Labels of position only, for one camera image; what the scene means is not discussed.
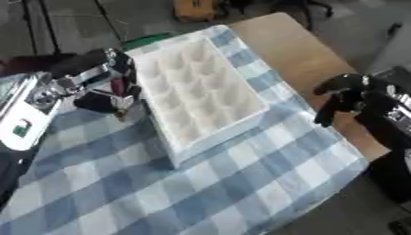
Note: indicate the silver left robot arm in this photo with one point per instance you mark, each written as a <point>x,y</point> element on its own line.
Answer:
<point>24,107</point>

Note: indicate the black chair base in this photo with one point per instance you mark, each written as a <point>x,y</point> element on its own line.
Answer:
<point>289,6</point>

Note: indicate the black tripod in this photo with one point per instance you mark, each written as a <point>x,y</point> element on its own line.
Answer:
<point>47,27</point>

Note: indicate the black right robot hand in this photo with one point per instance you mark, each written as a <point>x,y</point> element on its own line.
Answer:
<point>348,91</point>

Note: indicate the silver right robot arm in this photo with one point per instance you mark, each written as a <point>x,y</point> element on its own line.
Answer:
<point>393,134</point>

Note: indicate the green flat object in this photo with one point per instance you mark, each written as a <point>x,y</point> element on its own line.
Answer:
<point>144,41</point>

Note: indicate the orange case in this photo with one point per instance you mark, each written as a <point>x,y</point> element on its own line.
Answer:
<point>195,9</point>

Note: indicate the white compartment tray box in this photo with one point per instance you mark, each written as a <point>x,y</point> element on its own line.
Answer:
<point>198,91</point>

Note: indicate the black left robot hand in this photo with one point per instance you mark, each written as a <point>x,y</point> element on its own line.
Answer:
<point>101,101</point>

